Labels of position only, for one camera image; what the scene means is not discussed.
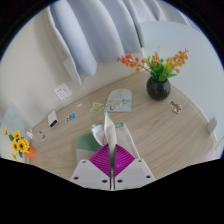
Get small white box device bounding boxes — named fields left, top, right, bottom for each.
left=47, top=110, right=59, bottom=129

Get white panel clip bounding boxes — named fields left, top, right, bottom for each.
left=206, top=116, right=218, bottom=135

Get pale grey curtain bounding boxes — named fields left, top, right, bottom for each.
left=46, top=0, right=188, bottom=86

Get beige towel with green trim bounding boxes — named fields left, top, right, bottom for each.
left=75, top=111, right=141, bottom=164

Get sunflowers in orange vase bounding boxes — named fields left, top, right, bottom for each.
left=3, top=127, right=35, bottom=163

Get pale fan-shaped card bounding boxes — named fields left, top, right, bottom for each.
left=103, top=88, right=133, bottom=113

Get frosted desk divider panel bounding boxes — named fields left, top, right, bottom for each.
left=139, top=20, right=224, bottom=141
left=0, top=101, right=34, bottom=164

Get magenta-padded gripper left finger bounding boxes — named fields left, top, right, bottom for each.
left=69, top=143, right=114, bottom=191

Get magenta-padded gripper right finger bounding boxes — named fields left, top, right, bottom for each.
left=114, top=143, right=157, bottom=191

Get small blue sticker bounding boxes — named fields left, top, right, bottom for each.
left=66, top=112, right=77, bottom=123

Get small green sticker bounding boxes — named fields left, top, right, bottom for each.
left=37, top=130, right=48, bottom=141

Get small metallic figure sticker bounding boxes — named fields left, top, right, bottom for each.
left=168, top=100, right=183, bottom=115

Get white wall socket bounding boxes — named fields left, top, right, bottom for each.
left=53, top=82, right=73, bottom=101

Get small yellowish sticker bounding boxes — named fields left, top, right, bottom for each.
left=89, top=101, right=105, bottom=113

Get orange flowers in black vase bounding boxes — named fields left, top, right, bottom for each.
left=115, top=48, right=190, bottom=102

